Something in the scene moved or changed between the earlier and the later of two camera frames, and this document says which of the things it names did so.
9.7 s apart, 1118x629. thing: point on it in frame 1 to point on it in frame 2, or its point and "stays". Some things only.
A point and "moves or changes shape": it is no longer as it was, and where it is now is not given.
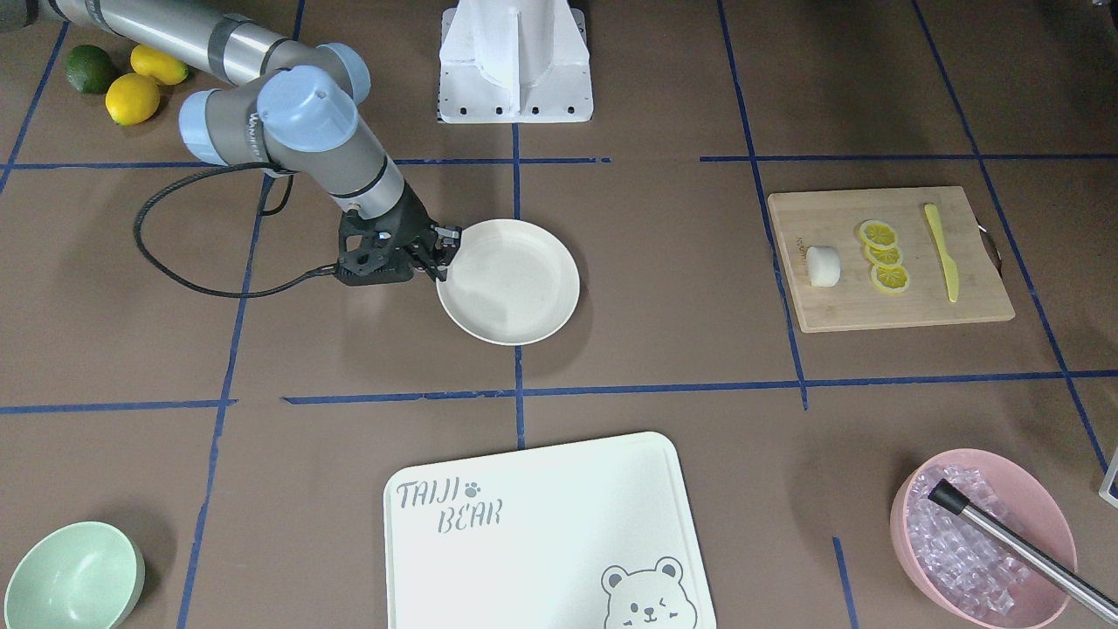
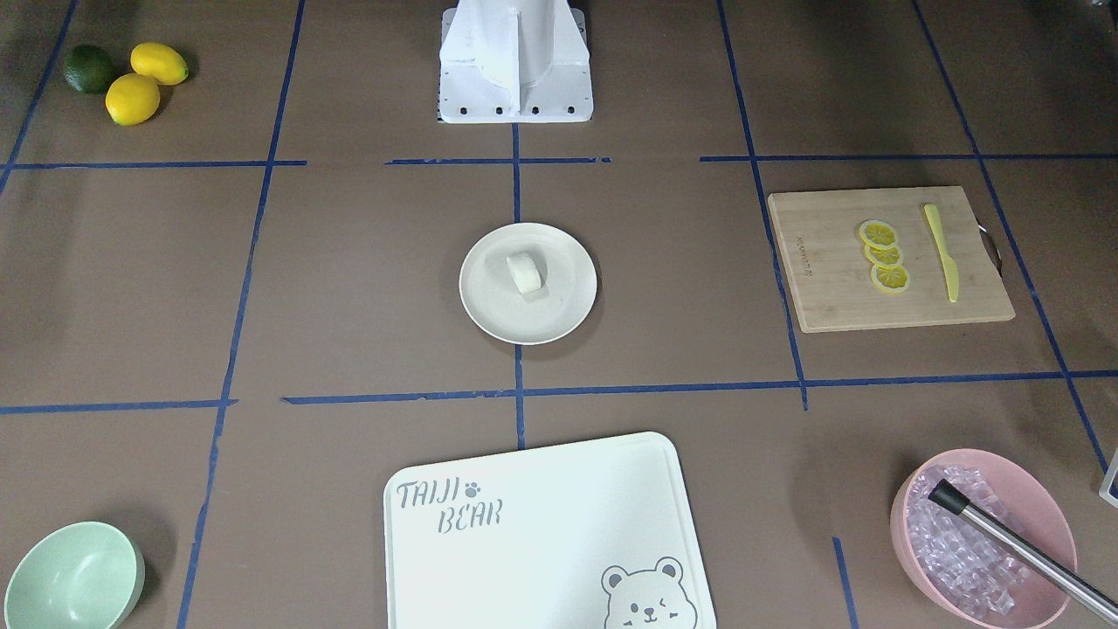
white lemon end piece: (824, 266) to (524, 273)
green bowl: (84, 576) stays
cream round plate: (511, 282) moves or changes shape
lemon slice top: (878, 234) stays
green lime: (87, 68) stays
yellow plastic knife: (950, 267) stays
